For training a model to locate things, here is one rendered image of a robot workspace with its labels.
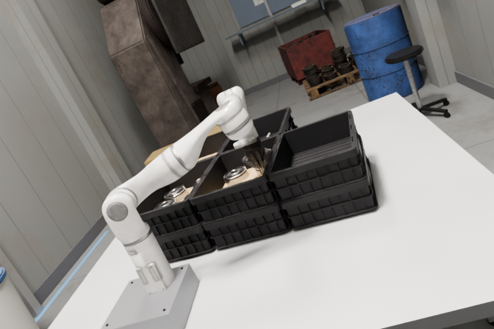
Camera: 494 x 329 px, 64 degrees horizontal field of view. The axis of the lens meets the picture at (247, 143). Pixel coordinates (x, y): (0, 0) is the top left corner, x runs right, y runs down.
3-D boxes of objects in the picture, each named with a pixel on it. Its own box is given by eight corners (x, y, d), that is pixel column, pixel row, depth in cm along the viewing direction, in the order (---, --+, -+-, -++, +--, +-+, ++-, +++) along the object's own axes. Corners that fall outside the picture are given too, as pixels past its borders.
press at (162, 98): (181, 142, 692) (104, -8, 619) (245, 116, 665) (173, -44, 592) (156, 174, 564) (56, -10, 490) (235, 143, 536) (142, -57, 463)
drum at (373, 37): (432, 87, 417) (406, 1, 392) (374, 109, 431) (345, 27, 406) (414, 76, 475) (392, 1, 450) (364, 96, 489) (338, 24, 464)
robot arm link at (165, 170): (190, 165, 123) (189, 174, 114) (122, 217, 124) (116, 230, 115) (170, 142, 121) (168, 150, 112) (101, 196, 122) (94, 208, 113)
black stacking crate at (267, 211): (291, 233, 134) (278, 204, 131) (215, 253, 144) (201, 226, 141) (301, 180, 171) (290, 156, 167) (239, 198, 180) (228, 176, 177)
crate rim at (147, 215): (190, 206, 138) (187, 200, 138) (122, 227, 148) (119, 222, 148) (220, 159, 175) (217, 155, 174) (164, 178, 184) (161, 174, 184)
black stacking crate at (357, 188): (380, 211, 125) (367, 179, 121) (292, 233, 134) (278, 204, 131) (370, 159, 161) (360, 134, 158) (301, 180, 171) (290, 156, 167)
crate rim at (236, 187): (268, 182, 129) (265, 176, 128) (190, 206, 138) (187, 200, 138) (282, 138, 165) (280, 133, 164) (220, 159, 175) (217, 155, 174)
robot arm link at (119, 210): (124, 192, 111) (151, 241, 116) (130, 181, 120) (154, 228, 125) (94, 205, 111) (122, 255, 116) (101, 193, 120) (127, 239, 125)
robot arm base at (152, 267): (170, 288, 119) (145, 241, 115) (143, 296, 121) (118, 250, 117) (178, 269, 128) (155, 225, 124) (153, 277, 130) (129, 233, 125)
